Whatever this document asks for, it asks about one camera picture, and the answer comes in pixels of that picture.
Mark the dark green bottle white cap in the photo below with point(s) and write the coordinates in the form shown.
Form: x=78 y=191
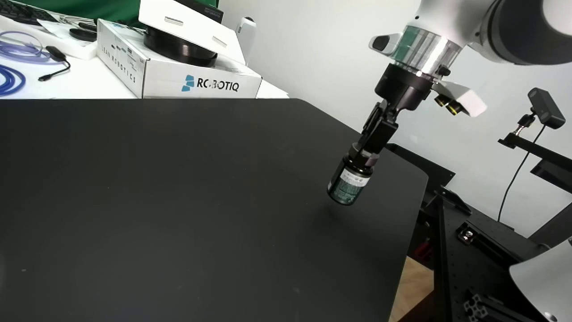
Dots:
x=348 y=180

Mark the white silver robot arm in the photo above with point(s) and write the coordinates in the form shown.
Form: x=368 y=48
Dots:
x=421 y=55

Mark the black round device on box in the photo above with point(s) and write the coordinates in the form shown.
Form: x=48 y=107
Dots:
x=176 y=50

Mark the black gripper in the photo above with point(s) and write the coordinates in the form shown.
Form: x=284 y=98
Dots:
x=400 y=91

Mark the white Robotiq cardboard box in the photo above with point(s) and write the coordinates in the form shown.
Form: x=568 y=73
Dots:
x=151 y=76

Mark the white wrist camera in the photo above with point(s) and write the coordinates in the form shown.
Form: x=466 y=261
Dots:
x=457 y=100

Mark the black metal stand frame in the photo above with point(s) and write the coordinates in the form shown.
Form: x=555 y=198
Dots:
x=470 y=257

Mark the black camera on stand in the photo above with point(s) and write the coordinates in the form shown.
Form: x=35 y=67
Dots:
x=543 y=107

